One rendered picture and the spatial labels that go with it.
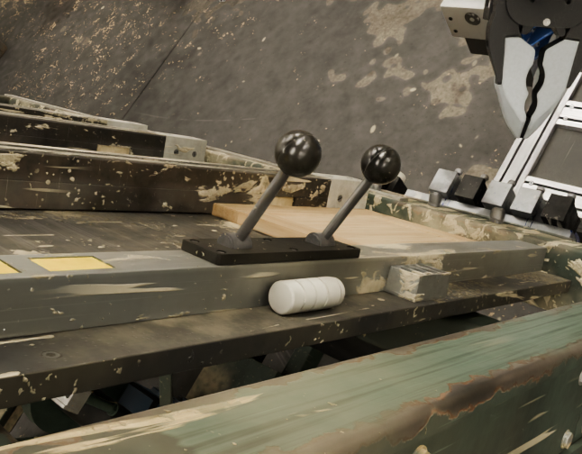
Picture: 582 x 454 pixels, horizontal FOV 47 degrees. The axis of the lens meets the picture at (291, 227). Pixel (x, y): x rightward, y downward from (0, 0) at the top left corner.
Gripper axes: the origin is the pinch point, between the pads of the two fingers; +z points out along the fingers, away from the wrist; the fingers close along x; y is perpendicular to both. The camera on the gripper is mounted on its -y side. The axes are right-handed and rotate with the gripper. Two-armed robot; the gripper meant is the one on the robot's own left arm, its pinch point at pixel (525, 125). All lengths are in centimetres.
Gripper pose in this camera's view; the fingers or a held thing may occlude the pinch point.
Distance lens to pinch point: 64.6
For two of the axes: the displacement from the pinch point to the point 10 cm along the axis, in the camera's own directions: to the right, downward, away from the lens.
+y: 0.4, -3.6, 9.3
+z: -0.5, 9.3, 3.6
